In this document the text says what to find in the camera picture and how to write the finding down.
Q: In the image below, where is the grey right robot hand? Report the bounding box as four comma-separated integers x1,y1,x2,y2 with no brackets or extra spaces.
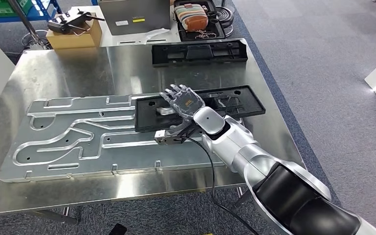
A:
159,83,206,131

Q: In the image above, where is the black plastic frame part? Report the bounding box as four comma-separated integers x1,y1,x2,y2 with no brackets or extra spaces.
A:
134,85,267,133
151,39,249,68

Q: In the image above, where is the stainless steel workbench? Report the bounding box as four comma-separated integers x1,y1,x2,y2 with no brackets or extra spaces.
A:
0,38,306,226

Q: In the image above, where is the blue shelf rack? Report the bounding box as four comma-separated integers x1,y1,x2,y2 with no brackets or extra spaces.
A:
0,0,98,25

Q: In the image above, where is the black open case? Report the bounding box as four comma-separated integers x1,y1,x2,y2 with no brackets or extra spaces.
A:
173,0,227,42

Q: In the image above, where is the grooved aluminium jig plate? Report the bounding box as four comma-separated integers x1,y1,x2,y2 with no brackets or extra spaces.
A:
0,92,244,183

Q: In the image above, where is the striped fabric pouch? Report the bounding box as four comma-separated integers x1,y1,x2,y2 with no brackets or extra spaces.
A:
177,3,210,32

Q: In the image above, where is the black round disc stack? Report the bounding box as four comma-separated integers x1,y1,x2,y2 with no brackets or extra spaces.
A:
214,3,235,30

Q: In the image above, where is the grey metal case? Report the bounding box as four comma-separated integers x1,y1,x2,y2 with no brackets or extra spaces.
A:
97,0,172,36

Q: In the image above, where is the cardboard box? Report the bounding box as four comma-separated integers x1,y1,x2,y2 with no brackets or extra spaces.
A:
46,19,103,50

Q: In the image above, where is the black robot foot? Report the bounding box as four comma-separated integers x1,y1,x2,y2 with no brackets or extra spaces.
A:
108,223,128,235

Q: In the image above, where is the black hand tool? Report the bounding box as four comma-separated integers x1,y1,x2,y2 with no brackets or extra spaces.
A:
47,8,106,36

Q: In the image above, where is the steel pole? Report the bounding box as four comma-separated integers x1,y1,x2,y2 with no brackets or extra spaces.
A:
8,0,46,47

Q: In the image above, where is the green crate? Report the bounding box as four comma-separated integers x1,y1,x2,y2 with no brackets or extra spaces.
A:
0,0,34,19

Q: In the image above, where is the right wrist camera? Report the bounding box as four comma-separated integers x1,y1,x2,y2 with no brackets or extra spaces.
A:
153,124,205,146

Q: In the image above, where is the thin metal chain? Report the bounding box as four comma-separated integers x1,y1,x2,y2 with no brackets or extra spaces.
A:
193,29,218,40

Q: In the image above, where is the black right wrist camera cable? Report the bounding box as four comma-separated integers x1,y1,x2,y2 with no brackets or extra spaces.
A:
180,135,260,235

